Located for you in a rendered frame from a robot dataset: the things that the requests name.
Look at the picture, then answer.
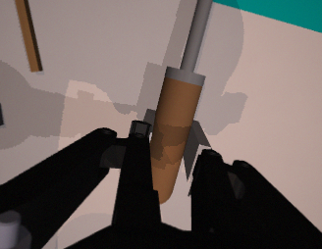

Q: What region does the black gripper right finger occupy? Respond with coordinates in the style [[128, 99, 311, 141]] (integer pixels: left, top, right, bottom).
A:
[[184, 120, 322, 249]]

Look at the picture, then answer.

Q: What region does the brown wooden stick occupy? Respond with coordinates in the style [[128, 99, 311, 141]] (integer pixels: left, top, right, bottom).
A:
[[15, 0, 43, 72]]

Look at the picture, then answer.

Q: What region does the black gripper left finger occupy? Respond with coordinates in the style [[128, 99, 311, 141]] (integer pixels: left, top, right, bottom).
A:
[[0, 109, 169, 249]]

